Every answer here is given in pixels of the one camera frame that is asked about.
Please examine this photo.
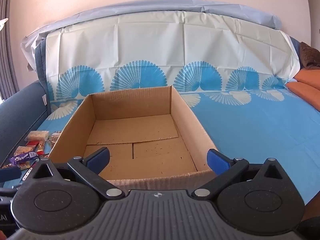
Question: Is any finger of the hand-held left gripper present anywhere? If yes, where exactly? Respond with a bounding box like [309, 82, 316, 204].
[0, 166, 22, 183]

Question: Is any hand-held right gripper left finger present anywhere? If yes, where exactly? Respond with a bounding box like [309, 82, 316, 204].
[25, 147, 125, 202]

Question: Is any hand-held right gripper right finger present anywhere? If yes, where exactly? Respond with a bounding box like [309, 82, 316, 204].
[191, 149, 287, 201]

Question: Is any pale rice bar packet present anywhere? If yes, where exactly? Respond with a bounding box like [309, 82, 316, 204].
[26, 131, 50, 142]

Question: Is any cardboard box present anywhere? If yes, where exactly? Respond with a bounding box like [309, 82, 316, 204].
[48, 85, 218, 188]

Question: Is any purple candy packet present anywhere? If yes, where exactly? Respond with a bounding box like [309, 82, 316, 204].
[9, 152, 39, 167]

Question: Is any blue fan-print sofa cover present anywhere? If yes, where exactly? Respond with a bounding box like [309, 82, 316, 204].
[0, 11, 320, 207]

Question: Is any clear nut bar packet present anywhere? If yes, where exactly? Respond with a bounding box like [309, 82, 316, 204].
[47, 132, 62, 153]

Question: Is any grey curtain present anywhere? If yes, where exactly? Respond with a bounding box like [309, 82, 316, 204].
[0, 0, 20, 100]

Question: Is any orange cushion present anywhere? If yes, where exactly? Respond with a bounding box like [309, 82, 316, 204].
[285, 69, 320, 111]

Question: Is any brown cloth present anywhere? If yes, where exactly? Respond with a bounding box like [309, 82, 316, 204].
[299, 41, 320, 70]

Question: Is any grey-blue plastic sheet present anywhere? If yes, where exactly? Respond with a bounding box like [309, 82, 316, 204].
[21, 0, 283, 68]

